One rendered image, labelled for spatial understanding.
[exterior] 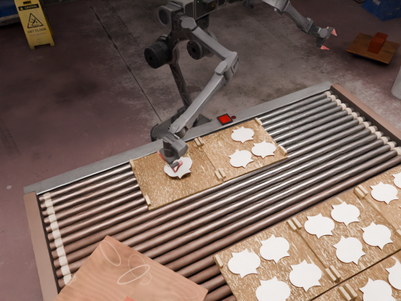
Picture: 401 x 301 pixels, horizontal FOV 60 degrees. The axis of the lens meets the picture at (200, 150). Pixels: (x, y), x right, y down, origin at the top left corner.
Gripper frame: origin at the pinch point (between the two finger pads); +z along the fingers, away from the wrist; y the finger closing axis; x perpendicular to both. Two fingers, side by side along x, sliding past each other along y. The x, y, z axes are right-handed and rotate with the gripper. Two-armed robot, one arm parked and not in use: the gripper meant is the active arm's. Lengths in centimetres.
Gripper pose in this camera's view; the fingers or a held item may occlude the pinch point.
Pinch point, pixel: (170, 165)
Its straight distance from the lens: 182.0
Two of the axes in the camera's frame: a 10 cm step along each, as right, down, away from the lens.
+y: 5.9, 5.8, -5.6
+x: 8.0, -4.2, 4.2
